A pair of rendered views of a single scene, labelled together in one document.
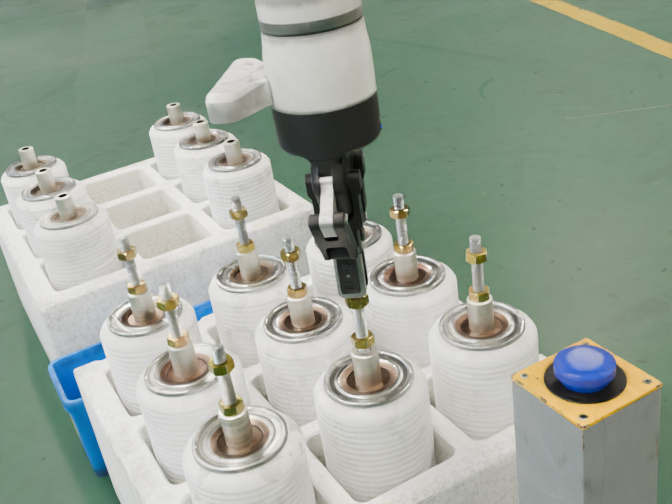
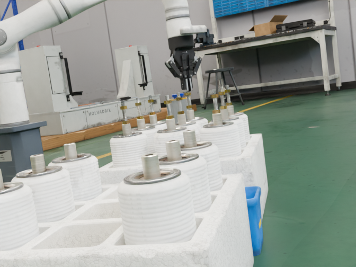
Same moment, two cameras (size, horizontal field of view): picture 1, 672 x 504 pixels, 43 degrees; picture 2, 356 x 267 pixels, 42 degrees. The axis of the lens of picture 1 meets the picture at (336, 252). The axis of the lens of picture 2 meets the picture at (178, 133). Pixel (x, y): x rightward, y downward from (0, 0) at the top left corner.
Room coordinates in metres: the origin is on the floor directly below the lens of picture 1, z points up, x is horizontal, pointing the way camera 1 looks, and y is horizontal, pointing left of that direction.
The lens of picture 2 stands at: (1.68, 0.85, 0.37)
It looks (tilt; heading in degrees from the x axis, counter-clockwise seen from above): 6 degrees down; 220
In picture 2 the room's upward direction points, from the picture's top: 8 degrees counter-clockwise
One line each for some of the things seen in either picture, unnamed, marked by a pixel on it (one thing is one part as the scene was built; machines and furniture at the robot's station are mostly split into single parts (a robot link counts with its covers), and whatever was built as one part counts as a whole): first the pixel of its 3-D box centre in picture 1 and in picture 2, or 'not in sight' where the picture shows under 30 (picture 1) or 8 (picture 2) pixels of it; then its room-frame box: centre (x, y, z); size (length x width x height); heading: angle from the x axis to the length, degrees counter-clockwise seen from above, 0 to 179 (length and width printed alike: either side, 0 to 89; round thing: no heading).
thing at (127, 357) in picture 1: (166, 388); (222, 161); (0.75, 0.20, 0.16); 0.10 x 0.10 x 0.18
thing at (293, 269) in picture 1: (294, 273); (179, 106); (0.69, 0.04, 0.30); 0.01 x 0.01 x 0.08
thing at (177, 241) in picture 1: (155, 260); (119, 261); (1.19, 0.28, 0.09); 0.39 x 0.39 x 0.18; 25
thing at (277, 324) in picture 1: (303, 320); (182, 124); (0.69, 0.04, 0.25); 0.08 x 0.08 x 0.01
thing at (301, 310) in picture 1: (300, 308); (181, 119); (0.69, 0.04, 0.26); 0.02 x 0.02 x 0.03
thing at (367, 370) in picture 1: (366, 366); (190, 115); (0.58, -0.01, 0.26); 0.02 x 0.02 x 0.03
